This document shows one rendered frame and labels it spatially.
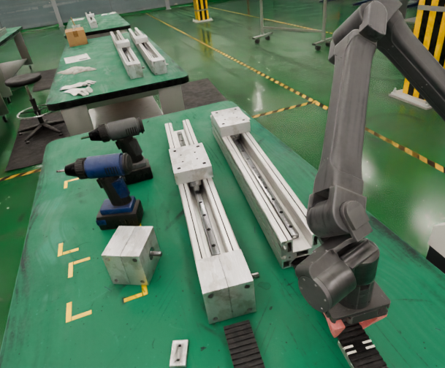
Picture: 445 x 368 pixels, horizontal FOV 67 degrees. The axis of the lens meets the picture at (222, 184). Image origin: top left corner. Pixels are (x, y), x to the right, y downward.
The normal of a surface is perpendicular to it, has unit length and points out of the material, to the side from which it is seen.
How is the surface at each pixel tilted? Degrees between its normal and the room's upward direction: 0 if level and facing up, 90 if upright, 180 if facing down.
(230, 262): 0
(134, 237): 0
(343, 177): 47
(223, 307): 90
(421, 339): 0
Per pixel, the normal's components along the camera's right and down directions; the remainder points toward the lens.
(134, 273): -0.15, 0.55
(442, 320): -0.11, -0.83
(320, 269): 0.36, -0.25
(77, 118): 0.32, 0.49
